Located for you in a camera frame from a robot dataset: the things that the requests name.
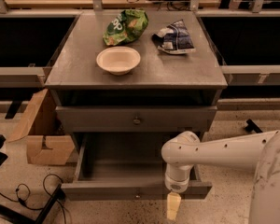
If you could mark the blue white snack bag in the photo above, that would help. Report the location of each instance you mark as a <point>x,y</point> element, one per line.
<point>174,39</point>

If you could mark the grey top drawer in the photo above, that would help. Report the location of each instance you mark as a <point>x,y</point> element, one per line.
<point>78,119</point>

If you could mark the white paper bowl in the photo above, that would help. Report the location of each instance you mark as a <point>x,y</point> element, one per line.
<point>118,60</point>

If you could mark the black stand base left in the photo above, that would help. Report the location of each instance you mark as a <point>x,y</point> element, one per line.
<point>17,218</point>

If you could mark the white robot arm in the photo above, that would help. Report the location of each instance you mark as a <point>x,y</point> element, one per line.
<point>259,152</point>

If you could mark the grey drawer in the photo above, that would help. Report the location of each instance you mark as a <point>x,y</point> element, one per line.
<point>78,119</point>
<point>119,166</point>

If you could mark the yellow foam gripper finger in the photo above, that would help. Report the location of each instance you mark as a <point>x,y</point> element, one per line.
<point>173,204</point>

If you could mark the grey drawer cabinet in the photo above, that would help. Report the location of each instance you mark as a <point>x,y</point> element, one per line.
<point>192,79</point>

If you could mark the brown cardboard box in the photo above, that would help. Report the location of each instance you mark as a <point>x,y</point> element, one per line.
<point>40,129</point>

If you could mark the black stand leg right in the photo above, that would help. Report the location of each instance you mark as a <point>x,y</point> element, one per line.
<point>252,126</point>

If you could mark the green chip bag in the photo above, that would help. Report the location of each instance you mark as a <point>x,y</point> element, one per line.
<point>127,27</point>

